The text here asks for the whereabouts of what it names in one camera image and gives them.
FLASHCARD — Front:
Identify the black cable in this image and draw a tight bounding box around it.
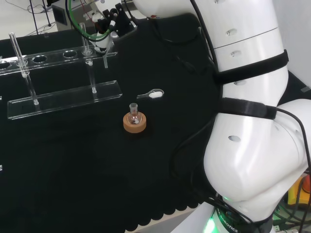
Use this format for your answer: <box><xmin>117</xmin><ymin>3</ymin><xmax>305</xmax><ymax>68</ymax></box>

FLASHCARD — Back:
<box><xmin>171</xmin><ymin>106</ymin><xmax>311</xmax><ymax>233</ymax></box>
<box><xmin>147</xmin><ymin>0</ymin><xmax>220</xmax><ymax>76</ymax></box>

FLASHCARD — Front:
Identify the black cloth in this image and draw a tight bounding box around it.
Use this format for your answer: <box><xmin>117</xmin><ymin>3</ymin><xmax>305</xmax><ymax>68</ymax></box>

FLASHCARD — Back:
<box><xmin>0</xmin><ymin>13</ymin><xmax>311</xmax><ymax>232</ymax></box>

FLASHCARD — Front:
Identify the grey equipment box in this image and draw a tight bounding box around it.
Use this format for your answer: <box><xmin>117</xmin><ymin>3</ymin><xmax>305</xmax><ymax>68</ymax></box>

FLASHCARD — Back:
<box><xmin>51</xmin><ymin>0</ymin><xmax>98</xmax><ymax>31</ymax></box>

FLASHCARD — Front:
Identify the green cable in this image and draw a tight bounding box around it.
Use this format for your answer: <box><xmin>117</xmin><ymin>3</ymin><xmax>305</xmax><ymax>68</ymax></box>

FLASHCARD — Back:
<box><xmin>67</xmin><ymin>0</ymin><xmax>112</xmax><ymax>42</ymax></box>

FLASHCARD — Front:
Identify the small round-bottom flask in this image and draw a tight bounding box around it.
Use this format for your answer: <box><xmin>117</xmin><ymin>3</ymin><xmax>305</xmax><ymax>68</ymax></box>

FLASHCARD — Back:
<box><xmin>128</xmin><ymin>102</ymin><xmax>142</xmax><ymax>126</ymax></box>

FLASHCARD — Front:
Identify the yellow stop button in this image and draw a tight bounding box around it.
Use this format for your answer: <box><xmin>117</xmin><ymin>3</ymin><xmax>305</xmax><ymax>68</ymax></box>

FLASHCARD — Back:
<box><xmin>287</xmin><ymin>173</ymin><xmax>311</xmax><ymax>210</ymax></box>

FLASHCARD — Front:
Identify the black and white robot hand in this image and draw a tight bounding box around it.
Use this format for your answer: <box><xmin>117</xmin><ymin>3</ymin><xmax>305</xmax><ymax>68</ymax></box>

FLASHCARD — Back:
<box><xmin>83</xmin><ymin>2</ymin><xmax>138</xmax><ymax>54</ymax></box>

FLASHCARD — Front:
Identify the glass weighing funnel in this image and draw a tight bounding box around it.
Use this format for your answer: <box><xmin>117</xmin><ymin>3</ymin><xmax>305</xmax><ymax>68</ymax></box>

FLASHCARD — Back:
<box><xmin>136</xmin><ymin>88</ymin><xmax>165</xmax><ymax>100</ymax></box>

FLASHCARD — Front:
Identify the clear plastic funnel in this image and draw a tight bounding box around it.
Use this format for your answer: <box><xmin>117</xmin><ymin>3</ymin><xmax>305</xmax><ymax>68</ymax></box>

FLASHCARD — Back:
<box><xmin>93</xmin><ymin>40</ymin><xmax>116</xmax><ymax>69</ymax></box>

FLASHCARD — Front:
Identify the clear funnel stand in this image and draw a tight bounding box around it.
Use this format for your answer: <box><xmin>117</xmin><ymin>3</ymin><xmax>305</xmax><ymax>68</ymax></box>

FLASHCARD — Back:
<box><xmin>0</xmin><ymin>22</ymin><xmax>123</xmax><ymax>121</ymax></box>

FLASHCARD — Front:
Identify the black tripod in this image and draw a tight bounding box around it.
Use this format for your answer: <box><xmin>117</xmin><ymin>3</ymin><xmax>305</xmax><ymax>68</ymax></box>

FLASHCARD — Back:
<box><xmin>27</xmin><ymin>0</ymin><xmax>57</xmax><ymax>33</ymax></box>

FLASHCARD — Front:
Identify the cork ring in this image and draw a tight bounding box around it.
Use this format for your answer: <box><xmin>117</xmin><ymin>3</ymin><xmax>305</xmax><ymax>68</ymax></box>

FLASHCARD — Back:
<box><xmin>122</xmin><ymin>112</ymin><xmax>148</xmax><ymax>134</ymax></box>

